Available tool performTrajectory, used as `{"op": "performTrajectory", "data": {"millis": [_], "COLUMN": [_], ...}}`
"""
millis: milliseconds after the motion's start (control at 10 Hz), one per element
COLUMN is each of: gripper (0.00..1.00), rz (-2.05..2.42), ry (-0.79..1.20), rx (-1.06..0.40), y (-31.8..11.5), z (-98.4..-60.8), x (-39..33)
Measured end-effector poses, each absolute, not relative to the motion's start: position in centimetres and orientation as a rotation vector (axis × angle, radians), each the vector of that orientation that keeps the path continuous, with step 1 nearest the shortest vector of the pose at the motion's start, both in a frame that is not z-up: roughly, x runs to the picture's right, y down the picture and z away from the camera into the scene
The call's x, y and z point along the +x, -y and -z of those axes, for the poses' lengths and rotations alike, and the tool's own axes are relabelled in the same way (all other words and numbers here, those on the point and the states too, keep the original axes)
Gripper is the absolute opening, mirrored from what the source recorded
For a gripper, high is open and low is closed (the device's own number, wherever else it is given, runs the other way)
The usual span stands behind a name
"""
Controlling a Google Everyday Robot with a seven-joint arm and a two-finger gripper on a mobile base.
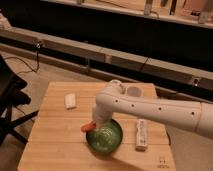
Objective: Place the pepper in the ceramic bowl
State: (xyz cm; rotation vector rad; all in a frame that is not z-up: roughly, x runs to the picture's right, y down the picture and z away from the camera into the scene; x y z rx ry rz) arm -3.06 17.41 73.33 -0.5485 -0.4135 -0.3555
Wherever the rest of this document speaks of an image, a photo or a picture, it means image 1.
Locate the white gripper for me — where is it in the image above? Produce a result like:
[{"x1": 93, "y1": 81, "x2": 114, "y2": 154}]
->
[{"x1": 92, "y1": 106, "x2": 112, "y2": 124}]

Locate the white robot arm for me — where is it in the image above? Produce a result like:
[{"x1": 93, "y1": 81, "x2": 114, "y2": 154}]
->
[{"x1": 92, "y1": 80, "x2": 213, "y2": 139}]

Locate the green ceramic bowl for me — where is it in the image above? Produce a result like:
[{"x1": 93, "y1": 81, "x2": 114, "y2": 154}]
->
[{"x1": 86, "y1": 119, "x2": 123, "y2": 154}]

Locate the small white block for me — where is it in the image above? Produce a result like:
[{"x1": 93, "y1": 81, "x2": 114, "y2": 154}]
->
[{"x1": 64, "y1": 94, "x2": 76, "y2": 109}]

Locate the white game remote controller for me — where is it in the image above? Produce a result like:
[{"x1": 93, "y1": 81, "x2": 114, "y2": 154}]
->
[{"x1": 136, "y1": 119, "x2": 148, "y2": 151}]

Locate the black office chair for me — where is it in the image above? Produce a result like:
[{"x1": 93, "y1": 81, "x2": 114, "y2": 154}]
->
[{"x1": 0, "y1": 54, "x2": 38, "y2": 145}]

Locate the grey metal rail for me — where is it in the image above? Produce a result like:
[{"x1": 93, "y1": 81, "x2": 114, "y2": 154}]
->
[{"x1": 0, "y1": 28, "x2": 213, "y2": 91}]

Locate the black cable on floor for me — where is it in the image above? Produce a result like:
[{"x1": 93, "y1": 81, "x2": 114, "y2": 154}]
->
[{"x1": 3, "y1": 41, "x2": 43, "y2": 75}]

